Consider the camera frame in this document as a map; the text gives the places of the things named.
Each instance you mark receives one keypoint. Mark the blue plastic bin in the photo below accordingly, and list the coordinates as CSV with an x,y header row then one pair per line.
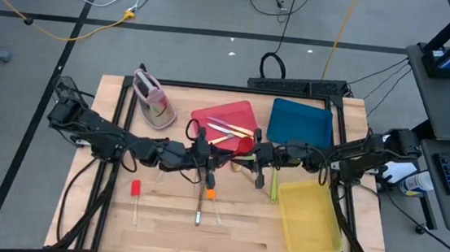
x,y
299,122

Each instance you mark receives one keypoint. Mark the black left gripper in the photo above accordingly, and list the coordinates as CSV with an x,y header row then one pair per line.
x,y
202,152

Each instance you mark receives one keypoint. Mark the white paper sheet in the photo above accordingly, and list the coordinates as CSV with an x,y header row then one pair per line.
x,y
398,171

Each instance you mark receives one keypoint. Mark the black perforated box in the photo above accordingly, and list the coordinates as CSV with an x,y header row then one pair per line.
x,y
294,85

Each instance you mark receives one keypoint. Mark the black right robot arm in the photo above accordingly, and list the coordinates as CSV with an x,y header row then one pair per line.
x,y
353,157

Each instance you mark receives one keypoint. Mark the black table frame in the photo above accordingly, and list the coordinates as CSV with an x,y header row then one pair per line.
x,y
232,88

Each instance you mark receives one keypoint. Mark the white spray bottle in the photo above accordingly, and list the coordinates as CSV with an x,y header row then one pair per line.
x,y
418,183

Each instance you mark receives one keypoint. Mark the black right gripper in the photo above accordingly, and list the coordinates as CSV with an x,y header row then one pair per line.
x,y
265,152

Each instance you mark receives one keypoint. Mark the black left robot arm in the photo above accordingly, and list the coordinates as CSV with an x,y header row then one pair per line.
x,y
98,131

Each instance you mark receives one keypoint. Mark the yellow plastic bin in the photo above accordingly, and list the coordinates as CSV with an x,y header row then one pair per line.
x,y
310,219

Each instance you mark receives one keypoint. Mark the all-green silicone spatula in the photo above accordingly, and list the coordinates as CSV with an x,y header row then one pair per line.
x,y
273,191

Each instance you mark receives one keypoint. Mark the pink plastic bin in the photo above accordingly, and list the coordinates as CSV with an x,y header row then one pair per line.
x,y
226,110

